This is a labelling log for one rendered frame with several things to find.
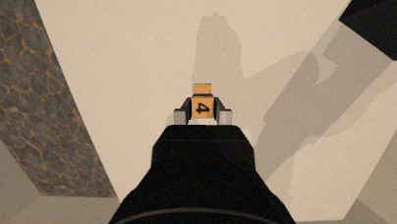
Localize orange rectangular tray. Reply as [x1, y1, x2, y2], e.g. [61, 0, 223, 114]
[194, 84, 211, 93]

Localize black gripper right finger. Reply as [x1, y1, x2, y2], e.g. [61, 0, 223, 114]
[213, 97, 232, 125]

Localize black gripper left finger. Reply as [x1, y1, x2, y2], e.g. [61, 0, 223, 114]
[173, 97, 192, 125]

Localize orange cube with number 4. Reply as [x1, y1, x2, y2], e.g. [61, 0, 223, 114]
[192, 93, 214, 118]

